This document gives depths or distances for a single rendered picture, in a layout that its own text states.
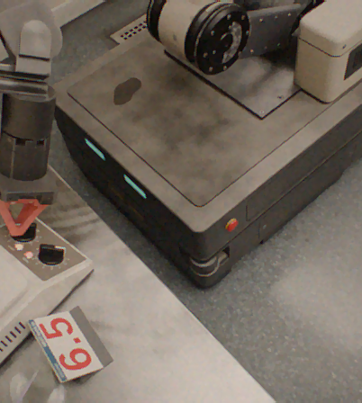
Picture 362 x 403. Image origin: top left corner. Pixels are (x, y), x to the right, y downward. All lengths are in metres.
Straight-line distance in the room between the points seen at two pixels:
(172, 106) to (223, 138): 0.18
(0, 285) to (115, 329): 0.15
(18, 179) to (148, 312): 0.23
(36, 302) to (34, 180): 0.15
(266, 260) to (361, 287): 0.27
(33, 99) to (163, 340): 0.32
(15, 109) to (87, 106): 0.90
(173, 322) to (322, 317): 0.87
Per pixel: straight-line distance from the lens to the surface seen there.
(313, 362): 1.45
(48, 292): 0.67
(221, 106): 1.42
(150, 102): 1.45
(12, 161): 0.63
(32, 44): 0.58
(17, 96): 0.60
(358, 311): 1.52
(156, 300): 0.69
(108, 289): 0.71
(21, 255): 0.69
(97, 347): 0.67
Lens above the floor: 1.37
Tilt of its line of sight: 55 degrees down
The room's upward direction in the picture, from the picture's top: 10 degrees counter-clockwise
